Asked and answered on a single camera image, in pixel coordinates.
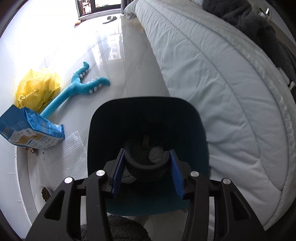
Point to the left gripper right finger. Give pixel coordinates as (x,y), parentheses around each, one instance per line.
(234,217)

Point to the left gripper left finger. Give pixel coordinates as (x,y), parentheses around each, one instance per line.
(59,219)

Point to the black curved plastic part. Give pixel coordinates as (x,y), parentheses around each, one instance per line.
(143,161)

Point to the black trash bin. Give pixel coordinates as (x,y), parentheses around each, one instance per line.
(137,124)

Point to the pet food bowl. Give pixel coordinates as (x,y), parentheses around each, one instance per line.
(45,194)

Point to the flat bubble wrap sheet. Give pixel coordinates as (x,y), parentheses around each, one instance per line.
(68,158)

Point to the blue pet food bag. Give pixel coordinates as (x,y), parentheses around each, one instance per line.
(26,128)

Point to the blue plush toy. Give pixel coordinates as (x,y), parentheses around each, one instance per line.
(76,87)

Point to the yellow plastic bag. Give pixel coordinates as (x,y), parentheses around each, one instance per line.
(37,89)

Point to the dark grey fleece blanket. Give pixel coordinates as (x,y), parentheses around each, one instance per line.
(240,15)

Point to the grey slipper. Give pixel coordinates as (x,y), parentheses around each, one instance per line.
(110,19)

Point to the window with dark frame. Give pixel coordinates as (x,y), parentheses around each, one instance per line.
(94,8)

